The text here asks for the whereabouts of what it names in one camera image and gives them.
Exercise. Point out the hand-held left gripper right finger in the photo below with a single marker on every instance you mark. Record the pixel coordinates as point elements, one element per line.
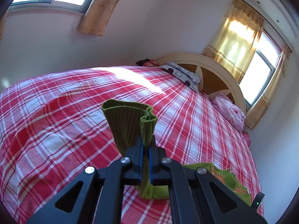
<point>151,165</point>

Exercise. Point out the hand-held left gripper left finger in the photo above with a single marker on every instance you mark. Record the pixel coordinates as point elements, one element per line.
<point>140,161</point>

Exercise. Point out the green knitted sweater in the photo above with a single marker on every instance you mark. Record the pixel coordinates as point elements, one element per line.
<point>126,121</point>

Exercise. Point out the pink cloth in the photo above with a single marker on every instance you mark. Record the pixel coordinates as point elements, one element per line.
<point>247,138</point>

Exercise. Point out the bed with red plaid sheet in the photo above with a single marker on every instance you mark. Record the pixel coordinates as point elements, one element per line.
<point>58,121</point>

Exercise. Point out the pink pillow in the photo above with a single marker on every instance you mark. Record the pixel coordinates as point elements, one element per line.
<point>229,112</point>

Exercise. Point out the grey patterned pillow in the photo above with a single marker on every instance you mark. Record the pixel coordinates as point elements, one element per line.
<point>182,74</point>

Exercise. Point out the red patterned pillow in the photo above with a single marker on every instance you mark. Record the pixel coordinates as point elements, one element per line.
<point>151,63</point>

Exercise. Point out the dark cloth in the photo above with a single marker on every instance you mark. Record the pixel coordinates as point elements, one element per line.
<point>140,62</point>

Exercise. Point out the cream wooden headboard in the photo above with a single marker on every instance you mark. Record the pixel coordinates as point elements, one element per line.
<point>198,59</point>

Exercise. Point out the long yellow patterned curtain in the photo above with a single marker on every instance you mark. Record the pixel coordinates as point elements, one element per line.
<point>236,42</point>

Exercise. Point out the dark curtain rod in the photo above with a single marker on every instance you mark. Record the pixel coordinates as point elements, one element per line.
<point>264,16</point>

